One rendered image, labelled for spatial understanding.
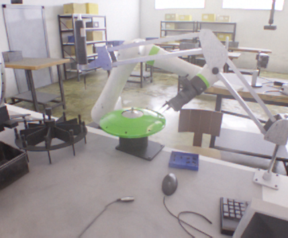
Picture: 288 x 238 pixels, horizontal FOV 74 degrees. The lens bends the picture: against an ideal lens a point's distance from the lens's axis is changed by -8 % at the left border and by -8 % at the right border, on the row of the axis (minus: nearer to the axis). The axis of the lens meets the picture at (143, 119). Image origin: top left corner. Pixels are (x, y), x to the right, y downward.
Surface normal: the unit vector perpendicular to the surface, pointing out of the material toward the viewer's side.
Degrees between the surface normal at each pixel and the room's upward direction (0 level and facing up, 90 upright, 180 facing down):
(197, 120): 90
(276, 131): 90
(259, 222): 108
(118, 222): 0
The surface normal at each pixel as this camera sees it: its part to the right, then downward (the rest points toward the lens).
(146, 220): 0.00, -0.91
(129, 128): -0.02, -0.68
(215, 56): -0.26, 0.40
